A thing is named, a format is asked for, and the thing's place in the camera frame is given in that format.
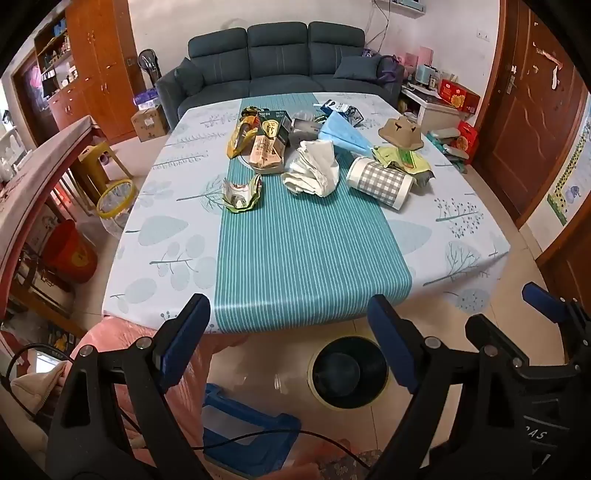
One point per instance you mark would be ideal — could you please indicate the black trash bin yellow rim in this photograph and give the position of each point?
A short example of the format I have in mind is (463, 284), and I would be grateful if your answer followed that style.
(323, 369)

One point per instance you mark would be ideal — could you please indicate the red bucket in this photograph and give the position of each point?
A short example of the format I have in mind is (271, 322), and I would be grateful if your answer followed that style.
(71, 251)

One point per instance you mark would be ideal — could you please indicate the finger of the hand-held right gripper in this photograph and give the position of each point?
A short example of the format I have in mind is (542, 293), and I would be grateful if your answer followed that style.
(489, 330)
(542, 300)

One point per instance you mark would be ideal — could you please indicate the green gold wrapper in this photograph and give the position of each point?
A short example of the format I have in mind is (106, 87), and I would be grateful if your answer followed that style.
(240, 194)

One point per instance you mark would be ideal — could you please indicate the grey checked paper cup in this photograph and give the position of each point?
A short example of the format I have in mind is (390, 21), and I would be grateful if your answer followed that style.
(378, 182)

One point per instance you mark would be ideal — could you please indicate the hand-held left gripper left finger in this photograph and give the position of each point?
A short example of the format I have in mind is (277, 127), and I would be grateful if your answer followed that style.
(184, 341)

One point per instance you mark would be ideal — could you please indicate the red gift bag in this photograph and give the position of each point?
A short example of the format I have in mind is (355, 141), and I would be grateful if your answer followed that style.
(466, 138)

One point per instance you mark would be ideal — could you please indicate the brown cardboard cup carrier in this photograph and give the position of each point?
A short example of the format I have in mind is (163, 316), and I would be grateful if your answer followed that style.
(401, 134)

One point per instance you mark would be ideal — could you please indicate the dark blue sofa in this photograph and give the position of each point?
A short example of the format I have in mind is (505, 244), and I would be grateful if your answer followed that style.
(277, 69)

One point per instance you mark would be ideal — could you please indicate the wall poster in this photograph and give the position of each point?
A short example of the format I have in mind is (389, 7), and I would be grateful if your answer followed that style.
(572, 175)

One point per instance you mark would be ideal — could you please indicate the floral grey cloth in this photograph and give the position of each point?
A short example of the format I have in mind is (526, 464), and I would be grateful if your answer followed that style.
(351, 468)

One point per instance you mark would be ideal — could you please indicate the blue face mask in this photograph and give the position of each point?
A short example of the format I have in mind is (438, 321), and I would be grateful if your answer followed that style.
(341, 134)

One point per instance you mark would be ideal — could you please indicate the purple bag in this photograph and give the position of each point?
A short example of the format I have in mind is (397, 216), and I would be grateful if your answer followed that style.
(390, 69)

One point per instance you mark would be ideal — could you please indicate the cream fleece cloth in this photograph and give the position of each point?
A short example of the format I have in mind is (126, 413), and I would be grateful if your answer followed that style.
(37, 385)

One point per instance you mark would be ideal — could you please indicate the white tissue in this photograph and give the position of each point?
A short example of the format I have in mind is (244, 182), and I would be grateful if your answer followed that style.
(314, 168)

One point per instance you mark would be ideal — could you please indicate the green carton box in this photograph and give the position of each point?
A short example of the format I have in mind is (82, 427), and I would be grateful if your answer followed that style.
(272, 127)

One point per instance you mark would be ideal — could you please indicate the reddish wooden side table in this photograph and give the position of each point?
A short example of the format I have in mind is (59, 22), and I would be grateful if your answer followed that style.
(41, 157)

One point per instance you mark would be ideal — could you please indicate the blue white milk carton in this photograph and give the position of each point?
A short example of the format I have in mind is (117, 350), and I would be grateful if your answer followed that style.
(339, 108)

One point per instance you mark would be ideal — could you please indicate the white cabinet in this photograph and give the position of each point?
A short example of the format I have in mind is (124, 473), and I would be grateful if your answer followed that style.
(431, 110)

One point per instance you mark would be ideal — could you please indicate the wooden wardrobe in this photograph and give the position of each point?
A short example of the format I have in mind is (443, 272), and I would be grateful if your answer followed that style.
(101, 60)

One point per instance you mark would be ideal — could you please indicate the yellow plastic stool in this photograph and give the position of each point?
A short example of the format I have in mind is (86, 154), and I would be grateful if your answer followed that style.
(94, 154)

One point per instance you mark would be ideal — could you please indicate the yellow snack bag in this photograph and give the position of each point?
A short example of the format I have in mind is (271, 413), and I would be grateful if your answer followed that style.
(240, 136)

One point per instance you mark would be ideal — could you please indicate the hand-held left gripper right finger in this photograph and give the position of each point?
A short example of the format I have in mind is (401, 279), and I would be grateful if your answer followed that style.
(392, 346)

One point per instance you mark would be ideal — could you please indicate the brown paper bag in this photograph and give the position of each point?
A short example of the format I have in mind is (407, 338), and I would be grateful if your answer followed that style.
(265, 154)

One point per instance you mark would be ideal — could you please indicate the blue tissue pack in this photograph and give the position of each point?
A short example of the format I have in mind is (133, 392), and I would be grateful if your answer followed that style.
(145, 99)

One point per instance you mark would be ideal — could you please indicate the standing fan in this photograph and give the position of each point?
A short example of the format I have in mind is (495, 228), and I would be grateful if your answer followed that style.
(148, 64)

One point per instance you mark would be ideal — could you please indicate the red gift box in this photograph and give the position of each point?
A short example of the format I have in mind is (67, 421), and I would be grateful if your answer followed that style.
(457, 94)

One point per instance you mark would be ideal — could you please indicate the cardboard box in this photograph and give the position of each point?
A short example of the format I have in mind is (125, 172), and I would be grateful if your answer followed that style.
(150, 123)

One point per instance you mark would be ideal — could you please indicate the leaf print tablecloth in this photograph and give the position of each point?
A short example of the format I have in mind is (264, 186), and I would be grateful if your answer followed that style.
(300, 240)

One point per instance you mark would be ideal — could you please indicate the blue plastic stool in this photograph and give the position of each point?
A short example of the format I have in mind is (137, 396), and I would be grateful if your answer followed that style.
(249, 429)

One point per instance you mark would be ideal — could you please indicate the dark blue cushion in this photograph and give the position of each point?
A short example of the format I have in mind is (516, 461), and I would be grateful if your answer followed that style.
(355, 68)
(189, 78)

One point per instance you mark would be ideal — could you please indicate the light blue appliance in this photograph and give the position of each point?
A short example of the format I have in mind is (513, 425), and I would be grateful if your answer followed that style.
(427, 76)

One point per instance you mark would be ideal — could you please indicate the yellow green packet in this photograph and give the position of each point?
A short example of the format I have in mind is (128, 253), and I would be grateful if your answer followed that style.
(401, 161)

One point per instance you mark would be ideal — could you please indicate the silver plastic wrapper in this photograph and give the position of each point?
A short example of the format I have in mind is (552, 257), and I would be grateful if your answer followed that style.
(304, 129)

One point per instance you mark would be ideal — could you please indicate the clear bin yellow rim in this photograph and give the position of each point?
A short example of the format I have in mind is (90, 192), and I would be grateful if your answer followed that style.
(104, 207)

